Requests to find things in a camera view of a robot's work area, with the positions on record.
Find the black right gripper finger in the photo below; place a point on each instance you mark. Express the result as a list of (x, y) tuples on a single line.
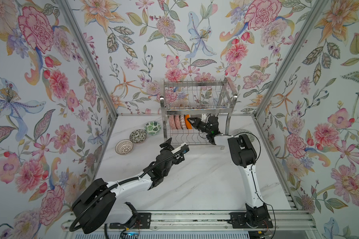
[(194, 121), (197, 125)]

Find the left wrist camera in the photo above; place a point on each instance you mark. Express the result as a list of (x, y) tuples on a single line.
[(181, 149)]

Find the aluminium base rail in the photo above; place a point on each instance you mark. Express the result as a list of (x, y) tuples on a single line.
[(280, 220)]

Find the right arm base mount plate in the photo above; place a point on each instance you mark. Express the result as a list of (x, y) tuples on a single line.
[(240, 220)]

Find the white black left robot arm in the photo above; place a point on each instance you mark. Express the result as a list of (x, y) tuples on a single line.
[(104, 202)]

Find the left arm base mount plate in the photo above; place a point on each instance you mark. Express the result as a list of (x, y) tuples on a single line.
[(137, 221)]

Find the dark floral bowl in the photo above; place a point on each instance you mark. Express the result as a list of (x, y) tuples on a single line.
[(172, 123)]

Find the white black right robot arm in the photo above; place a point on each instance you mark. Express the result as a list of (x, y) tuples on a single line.
[(244, 156)]

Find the white lattice pattern bowl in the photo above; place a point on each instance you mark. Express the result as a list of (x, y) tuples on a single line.
[(124, 147)]

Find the green leaf pattern bowl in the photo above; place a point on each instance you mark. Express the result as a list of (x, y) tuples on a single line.
[(152, 127)]

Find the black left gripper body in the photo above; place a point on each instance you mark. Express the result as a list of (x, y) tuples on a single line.
[(174, 162)]

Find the blue geometric pattern bowl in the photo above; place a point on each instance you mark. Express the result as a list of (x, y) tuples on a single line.
[(182, 122)]

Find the plain white bowl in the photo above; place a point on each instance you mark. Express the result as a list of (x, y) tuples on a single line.
[(187, 123)]

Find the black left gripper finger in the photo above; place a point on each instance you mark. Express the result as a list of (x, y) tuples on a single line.
[(181, 149), (167, 145)]

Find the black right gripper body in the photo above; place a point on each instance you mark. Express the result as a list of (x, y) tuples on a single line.
[(205, 128)]

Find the dark speckled pattern bowl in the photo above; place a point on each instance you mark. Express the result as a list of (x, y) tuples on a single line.
[(138, 136)]

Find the dark patterned bowl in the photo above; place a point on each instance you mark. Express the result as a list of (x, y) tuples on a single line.
[(177, 122)]

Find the steel two-tier dish rack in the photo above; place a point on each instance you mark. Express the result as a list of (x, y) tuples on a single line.
[(198, 99)]

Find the pale green patterned bowl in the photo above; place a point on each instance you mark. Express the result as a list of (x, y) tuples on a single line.
[(250, 135)]

